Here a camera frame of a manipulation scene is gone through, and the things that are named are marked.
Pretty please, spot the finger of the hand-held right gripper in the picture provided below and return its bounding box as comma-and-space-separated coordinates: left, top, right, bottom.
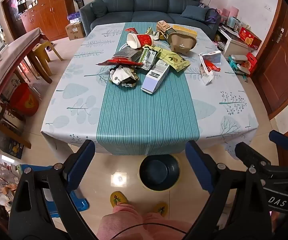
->
269, 130, 288, 153
234, 142, 272, 171

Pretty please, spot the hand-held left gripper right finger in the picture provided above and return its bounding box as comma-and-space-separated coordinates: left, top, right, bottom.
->
184, 140, 271, 240

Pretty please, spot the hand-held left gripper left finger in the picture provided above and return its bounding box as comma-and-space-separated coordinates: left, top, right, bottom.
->
8, 139, 96, 240

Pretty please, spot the dark round bin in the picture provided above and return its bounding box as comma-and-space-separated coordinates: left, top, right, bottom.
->
139, 154, 180, 191

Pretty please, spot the red white wrapper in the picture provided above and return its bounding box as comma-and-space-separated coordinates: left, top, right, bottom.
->
199, 50, 222, 85

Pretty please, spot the white black wrapper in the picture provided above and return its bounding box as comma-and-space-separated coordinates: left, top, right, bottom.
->
109, 65, 141, 88

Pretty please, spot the green white vegetable packet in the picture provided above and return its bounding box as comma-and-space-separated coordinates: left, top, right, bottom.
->
139, 45, 158, 70

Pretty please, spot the red paper cup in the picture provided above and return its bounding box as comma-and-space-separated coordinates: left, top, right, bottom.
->
126, 32, 155, 49

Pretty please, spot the beige green milk carton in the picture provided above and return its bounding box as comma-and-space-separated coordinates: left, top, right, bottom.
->
156, 20, 174, 37

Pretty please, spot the blue plastic stool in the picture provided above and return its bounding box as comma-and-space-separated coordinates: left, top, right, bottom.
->
18, 164, 89, 218

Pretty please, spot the person's left yellow slipper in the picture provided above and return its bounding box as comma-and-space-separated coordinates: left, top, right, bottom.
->
110, 191, 129, 208

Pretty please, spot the person's yellow slipper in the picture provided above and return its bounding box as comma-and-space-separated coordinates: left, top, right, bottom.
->
110, 191, 129, 208
154, 201, 169, 217

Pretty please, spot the person's right yellow slipper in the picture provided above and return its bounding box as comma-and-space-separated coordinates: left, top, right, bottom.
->
154, 201, 169, 217

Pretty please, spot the dark blue picture box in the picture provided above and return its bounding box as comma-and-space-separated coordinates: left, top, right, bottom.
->
7, 140, 25, 159

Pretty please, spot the person's right leg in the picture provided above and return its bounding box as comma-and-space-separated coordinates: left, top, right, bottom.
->
144, 212, 192, 240

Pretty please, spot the person's leg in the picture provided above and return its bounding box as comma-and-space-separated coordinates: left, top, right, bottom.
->
96, 204, 145, 240
144, 212, 192, 240

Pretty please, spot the person's left leg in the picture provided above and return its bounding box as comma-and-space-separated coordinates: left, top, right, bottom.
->
96, 204, 145, 240

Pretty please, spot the table with teal tablecloth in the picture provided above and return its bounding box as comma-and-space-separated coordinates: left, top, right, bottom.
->
40, 22, 258, 159

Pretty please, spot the small red box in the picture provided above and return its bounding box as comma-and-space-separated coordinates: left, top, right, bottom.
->
245, 52, 258, 77

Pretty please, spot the white lavender box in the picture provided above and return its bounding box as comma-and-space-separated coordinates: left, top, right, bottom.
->
141, 60, 171, 95

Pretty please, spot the red gift box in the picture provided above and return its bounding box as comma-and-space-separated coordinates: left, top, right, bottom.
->
239, 26, 262, 49

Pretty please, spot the white low cabinet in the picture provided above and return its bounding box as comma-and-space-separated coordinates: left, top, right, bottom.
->
219, 27, 249, 58

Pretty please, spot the yellow green snack packet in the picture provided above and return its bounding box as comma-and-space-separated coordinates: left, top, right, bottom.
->
157, 49, 191, 73

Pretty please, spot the long red wrapper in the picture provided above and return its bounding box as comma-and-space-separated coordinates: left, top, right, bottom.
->
96, 57, 144, 67

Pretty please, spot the yellow plastic stool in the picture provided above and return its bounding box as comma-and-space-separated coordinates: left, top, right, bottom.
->
32, 42, 64, 77

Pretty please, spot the grey flat box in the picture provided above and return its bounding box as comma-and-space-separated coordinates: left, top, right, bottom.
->
113, 47, 142, 62

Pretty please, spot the light blue appliance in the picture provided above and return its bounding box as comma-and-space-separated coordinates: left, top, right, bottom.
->
227, 16, 240, 29

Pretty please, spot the brown pulp cup tray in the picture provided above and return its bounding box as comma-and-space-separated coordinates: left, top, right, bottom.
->
167, 32, 197, 53

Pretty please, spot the dark wooden side table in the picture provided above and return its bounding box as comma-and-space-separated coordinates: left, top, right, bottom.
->
0, 27, 52, 149

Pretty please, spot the cardboard box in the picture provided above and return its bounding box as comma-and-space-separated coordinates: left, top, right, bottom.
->
66, 21, 86, 41

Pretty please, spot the yellow flat box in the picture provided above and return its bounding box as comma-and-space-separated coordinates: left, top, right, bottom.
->
172, 25, 198, 37

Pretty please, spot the small crumpled wrapper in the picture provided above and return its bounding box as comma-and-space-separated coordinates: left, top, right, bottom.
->
145, 27, 160, 40

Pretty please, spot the dark blue pillow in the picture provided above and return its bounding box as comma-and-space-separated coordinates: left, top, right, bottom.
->
180, 5, 210, 22
91, 0, 109, 18

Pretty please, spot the orange wooden cabinet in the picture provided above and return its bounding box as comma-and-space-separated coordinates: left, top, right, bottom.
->
14, 0, 72, 41

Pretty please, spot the dark blue sofa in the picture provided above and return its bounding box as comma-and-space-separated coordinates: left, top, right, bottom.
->
79, 0, 222, 40

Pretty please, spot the thin black cable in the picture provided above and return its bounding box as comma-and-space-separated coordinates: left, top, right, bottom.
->
111, 221, 192, 240

